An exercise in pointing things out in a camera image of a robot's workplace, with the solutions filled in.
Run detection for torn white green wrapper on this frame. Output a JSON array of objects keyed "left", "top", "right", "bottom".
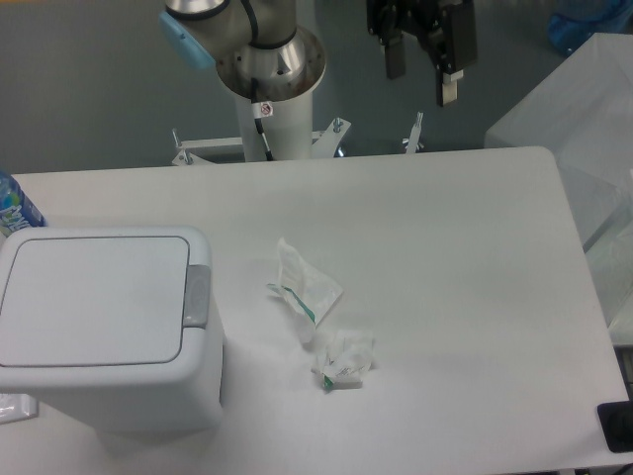
[{"left": 266, "top": 237, "right": 343, "bottom": 344}]

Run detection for grey trash can push button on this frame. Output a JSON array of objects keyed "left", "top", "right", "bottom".
[{"left": 183, "top": 265, "right": 211, "bottom": 329}]

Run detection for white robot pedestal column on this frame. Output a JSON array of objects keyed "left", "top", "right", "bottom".
[{"left": 233, "top": 92, "right": 313, "bottom": 160}]

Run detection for white push-lid trash can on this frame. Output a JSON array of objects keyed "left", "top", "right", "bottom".
[{"left": 1, "top": 226, "right": 225, "bottom": 432}]

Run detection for white pedestal base frame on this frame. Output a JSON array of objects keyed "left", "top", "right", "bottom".
[{"left": 170, "top": 111, "right": 425, "bottom": 167}]

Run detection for blue plastic bag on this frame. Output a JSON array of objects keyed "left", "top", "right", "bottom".
[{"left": 546, "top": 1, "right": 632, "bottom": 56}]

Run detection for black device at table edge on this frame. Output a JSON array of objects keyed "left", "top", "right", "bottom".
[{"left": 597, "top": 401, "right": 632, "bottom": 453}]

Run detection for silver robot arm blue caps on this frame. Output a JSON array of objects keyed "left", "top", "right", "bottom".
[{"left": 159, "top": 1, "right": 479, "bottom": 106}]

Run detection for crumpled white paper wrapper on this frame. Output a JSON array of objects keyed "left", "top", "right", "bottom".
[{"left": 312, "top": 331, "right": 375, "bottom": 393}]

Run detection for blue labelled plastic bottle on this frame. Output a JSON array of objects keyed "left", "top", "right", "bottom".
[{"left": 1, "top": 172, "right": 47, "bottom": 238}]

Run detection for white packet under trash can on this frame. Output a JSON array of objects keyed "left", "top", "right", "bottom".
[{"left": 0, "top": 394, "right": 39, "bottom": 425}]

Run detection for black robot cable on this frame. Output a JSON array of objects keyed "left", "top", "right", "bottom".
[{"left": 239, "top": 0, "right": 275, "bottom": 162}]

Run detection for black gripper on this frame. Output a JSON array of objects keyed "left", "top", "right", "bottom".
[{"left": 365, "top": 0, "right": 478, "bottom": 107}]

